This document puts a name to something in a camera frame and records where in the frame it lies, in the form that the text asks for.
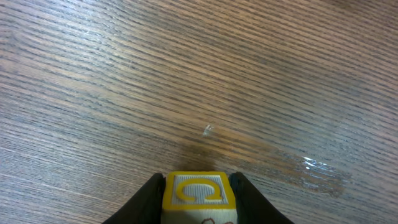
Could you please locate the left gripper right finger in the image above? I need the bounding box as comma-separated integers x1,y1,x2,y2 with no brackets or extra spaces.
229,172,294,224

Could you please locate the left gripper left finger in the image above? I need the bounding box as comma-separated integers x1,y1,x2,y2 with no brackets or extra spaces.
103,173,165,224

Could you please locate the yellow top block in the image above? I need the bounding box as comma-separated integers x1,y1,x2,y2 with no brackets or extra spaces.
161,171,238,224

